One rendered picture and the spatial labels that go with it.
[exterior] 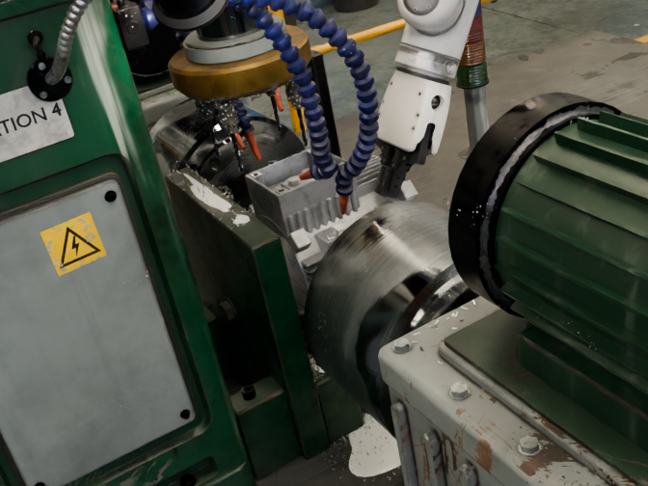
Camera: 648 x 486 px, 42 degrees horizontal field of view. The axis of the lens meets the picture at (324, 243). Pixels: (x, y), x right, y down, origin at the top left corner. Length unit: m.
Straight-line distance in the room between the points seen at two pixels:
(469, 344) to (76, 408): 0.45
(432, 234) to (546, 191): 0.33
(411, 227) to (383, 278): 0.08
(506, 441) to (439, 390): 0.08
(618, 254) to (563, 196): 0.06
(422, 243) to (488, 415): 0.27
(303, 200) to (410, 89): 0.21
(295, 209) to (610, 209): 0.62
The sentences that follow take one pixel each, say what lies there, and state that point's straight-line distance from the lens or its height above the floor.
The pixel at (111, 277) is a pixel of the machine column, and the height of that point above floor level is 1.20.
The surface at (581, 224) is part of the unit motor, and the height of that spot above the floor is 1.32.
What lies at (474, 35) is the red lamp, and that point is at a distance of 1.66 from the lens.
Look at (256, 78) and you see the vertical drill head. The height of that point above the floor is 1.32.
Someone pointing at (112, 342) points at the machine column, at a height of 1.13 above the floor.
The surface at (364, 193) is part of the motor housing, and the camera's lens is 1.20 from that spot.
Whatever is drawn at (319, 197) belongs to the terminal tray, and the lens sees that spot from 1.15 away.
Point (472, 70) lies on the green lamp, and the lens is 1.68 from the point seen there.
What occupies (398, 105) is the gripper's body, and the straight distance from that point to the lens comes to 1.17.
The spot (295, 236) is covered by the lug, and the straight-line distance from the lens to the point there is 1.13.
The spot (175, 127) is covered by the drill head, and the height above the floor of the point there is 1.15.
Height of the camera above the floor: 1.62
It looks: 29 degrees down
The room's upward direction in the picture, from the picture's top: 12 degrees counter-clockwise
